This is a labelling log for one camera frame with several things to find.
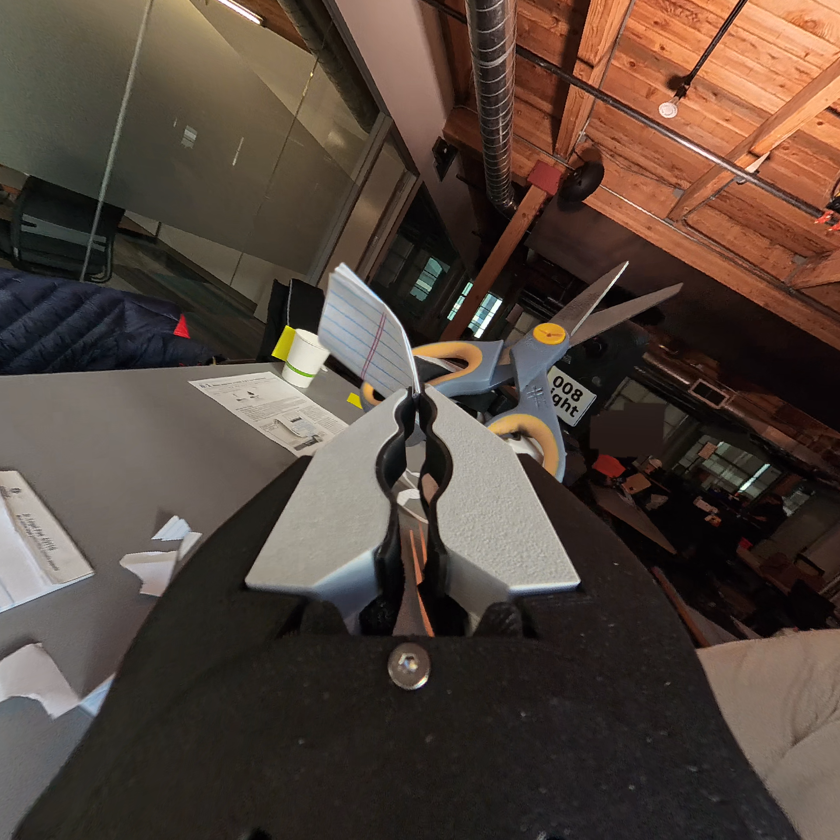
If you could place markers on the large paned window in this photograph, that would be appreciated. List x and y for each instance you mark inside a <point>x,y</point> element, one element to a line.
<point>728,466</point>

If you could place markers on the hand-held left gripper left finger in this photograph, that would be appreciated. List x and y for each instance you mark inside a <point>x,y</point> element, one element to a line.
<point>328,518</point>

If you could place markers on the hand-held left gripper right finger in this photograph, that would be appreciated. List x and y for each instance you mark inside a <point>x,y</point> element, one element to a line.
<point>505,518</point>

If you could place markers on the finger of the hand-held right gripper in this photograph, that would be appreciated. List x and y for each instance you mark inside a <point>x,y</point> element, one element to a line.
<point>528,449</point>

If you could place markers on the scattered white paper scraps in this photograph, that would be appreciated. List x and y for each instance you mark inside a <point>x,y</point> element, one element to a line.
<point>154,571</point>

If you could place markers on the lined writing pad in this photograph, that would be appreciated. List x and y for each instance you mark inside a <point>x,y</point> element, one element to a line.
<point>33,544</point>

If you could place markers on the printed paper sheet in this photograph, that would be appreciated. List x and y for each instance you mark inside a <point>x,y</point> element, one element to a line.
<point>262,407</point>

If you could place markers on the spiral metal duct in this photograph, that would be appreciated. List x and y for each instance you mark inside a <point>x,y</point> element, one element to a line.
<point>492,98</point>

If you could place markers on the black office chair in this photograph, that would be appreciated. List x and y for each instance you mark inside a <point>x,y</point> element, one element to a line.
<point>295,308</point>
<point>59,229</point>

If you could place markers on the dark wooden column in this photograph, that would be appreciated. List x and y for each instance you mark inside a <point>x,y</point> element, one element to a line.
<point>512,236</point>

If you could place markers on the black dome lamp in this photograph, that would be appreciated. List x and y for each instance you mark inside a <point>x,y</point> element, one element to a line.
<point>583,182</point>

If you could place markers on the navy puffer jacket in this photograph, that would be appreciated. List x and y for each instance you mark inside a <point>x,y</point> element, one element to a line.
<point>79,321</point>

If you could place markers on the white paper cup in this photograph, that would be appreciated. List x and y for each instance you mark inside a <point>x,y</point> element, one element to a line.
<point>305,358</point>

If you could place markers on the lined paper piece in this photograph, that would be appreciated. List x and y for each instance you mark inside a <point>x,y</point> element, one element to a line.
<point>361,328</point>

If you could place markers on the black wall speaker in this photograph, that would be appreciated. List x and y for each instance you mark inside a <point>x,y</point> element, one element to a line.
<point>444,159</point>

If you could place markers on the long ceiling light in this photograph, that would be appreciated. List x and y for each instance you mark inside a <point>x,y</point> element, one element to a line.
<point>239,12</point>

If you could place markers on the white ceiling sensor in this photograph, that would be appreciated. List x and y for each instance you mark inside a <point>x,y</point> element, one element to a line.
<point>670,109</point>

